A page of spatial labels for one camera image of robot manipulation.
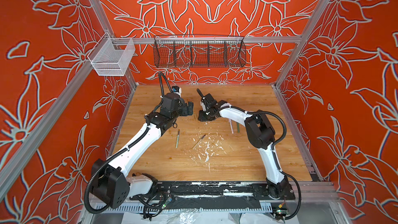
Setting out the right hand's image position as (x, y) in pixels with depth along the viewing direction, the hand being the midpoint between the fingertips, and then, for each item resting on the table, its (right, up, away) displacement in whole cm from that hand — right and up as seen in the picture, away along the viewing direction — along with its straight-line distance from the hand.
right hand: (197, 117), depth 98 cm
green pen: (-11, -12, -8) cm, 18 cm away
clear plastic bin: (-53, +38, -5) cm, 65 cm away
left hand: (-6, +10, -18) cm, 22 cm away
